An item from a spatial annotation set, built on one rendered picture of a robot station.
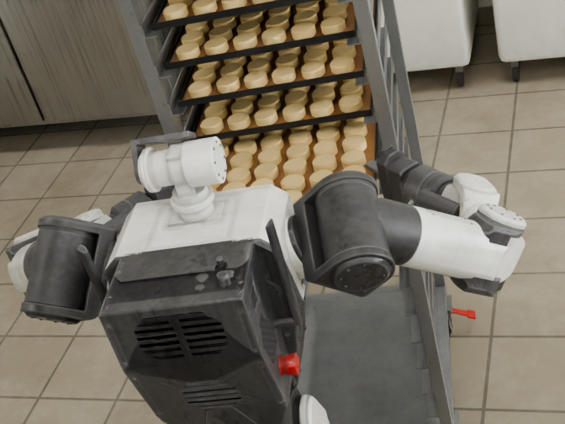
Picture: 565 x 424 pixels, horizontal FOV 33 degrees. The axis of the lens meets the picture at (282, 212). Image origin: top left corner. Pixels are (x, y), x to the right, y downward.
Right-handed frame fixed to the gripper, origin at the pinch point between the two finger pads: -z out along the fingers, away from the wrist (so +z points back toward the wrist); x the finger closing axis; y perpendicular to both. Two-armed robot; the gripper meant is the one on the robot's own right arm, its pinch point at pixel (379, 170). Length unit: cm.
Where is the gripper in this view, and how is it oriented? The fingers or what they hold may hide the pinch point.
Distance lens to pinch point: 190.7
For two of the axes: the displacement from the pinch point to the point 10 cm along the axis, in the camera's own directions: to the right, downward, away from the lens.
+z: 6.1, 3.2, -7.2
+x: -2.4, -7.9, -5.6
